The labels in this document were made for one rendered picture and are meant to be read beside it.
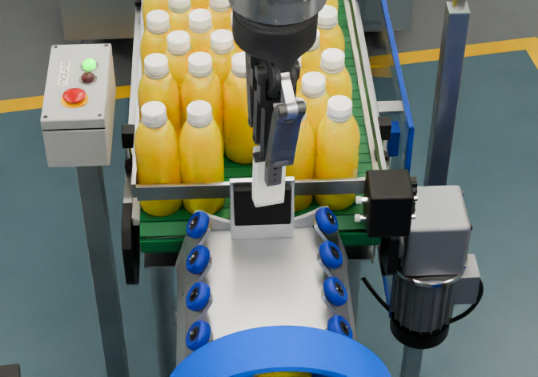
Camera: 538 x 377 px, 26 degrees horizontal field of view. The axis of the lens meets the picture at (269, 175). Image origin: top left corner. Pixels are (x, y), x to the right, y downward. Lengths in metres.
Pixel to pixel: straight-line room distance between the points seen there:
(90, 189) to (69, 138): 0.20
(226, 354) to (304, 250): 0.54
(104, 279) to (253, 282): 0.48
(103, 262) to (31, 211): 1.15
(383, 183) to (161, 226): 0.37
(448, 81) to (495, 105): 1.51
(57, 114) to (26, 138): 1.69
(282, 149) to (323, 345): 0.33
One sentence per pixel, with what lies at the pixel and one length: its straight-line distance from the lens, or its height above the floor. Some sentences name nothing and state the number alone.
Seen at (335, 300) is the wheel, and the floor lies 0.97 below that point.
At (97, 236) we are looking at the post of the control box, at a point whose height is 0.76.
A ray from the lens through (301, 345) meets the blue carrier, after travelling 1.32.
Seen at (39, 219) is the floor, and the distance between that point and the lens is 3.27.
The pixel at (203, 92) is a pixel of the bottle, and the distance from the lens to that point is 1.93.
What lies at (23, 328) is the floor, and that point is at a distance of 3.01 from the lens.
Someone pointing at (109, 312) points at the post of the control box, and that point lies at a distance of 2.27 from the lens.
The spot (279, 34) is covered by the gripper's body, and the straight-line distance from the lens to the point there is 1.00.
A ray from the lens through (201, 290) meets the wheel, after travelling 1.71.
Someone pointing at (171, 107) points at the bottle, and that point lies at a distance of 1.96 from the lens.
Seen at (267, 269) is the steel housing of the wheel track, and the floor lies 0.93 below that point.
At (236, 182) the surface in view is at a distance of 1.77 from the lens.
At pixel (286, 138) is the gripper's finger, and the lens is 1.06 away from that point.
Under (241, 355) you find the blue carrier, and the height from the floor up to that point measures 1.23.
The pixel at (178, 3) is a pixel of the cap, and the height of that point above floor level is 1.10.
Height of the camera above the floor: 2.25
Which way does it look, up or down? 42 degrees down
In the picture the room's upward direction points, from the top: straight up
